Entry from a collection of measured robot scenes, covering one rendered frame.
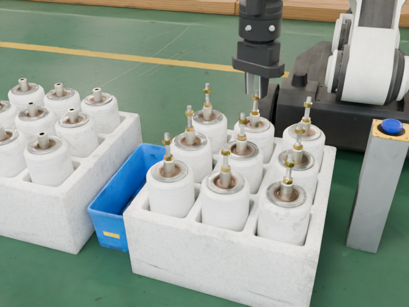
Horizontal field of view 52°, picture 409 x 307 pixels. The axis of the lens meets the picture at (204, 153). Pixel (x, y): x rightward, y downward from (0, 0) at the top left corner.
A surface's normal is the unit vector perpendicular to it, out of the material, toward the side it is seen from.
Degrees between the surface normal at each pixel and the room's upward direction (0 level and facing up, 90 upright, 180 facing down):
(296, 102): 46
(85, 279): 0
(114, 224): 92
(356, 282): 0
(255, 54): 90
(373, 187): 90
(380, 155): 90
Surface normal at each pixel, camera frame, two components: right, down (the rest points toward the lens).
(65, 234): -0.31, 0.54
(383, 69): -0.26, -0.01
